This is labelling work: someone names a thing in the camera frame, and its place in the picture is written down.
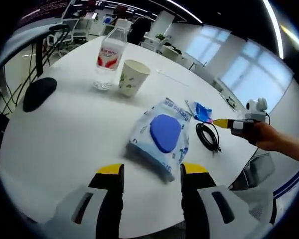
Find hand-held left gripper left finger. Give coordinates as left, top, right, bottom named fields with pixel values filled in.
left=46, top=163, right=125, bottom=239

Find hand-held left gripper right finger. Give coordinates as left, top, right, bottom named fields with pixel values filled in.
left=180, top=161, right=267, bottom=239

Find small blue tissue packet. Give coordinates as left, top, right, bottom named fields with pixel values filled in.
left=185, top=99, right=213, bottom=123

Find wet wipes pack blue lid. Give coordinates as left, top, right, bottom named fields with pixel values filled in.
left=125, top=98, right=192, bottom=184

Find white paper cup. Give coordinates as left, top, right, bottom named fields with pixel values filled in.
left=118, top=59, right=151, bottom=98

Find clear plastic bottle red label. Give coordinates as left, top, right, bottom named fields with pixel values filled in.
left=93, top=19, right=129, bottom=92

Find small white grey items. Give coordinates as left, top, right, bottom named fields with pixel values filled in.
left=224, top=96, right=238, bottom=110

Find person's right hand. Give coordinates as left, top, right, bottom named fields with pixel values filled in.
left=240, top=121, right=284, bottom=151

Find window with blinds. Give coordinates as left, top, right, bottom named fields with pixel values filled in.
left=218, top=39, right=294, bottom=113
left=184, top=24, right=230, bottom=73

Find grey office chair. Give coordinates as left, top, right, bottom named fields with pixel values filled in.
left=228, top=151, right=276, bottom=225

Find ceiling light strip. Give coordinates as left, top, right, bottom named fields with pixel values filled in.
left=263, top=0, right=285, bottom=59
left=164, top=0, right=204, bottom=24

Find green potted plant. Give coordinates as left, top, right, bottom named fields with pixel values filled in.
left=155, top=33, right=173, bottom=42

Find black computer mouse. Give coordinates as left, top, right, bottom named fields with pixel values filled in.
left=22, top=77, right=58, bottom=113

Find silver laptop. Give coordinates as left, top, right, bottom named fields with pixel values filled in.
left=0, top=0, right=74, bottom=68

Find black laptop cable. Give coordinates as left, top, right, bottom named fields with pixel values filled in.
left=0, top=24, right=72, bottom=118

